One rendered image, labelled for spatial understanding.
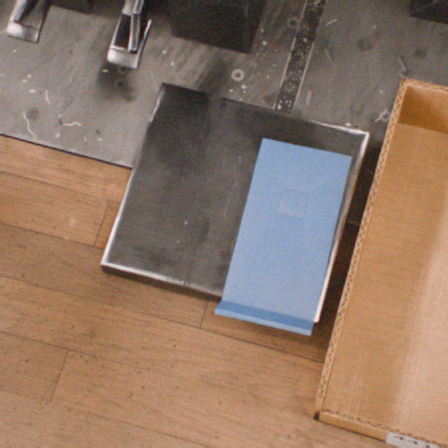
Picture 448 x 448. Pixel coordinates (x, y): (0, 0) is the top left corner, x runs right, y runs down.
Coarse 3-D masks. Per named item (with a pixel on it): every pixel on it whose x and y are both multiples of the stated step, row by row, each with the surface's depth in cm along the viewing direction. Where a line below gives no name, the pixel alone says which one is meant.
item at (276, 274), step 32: (288, 160) 97; (320, 160) 96; (256, 192) 96; (320, 192) 96; (256, 224) 95; (288, 224) 95; (320, 224) 95; (256, 256) 94; (288, 256) 94; (320, 256) 94; (224, 288) 93; (256, 288) 93; (288, 288) 93; (320, 288) 93; (256, 320) 89; (288, 320) 90
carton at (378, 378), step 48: (432, 96) 94; (384, 144) 92; (432, 144) 99; (384, 192) 97; (432, 192) 97; (384, 240) 96; (432, 240) 96; (384, 288) 95; (432, 288) 95; (336, 336) 87; (384, 336) 93; (432, 336) 93; (336, 384) 92; (384, 384) 92; (432, 384) 92; (384, 432) 89; (432, 432) 91
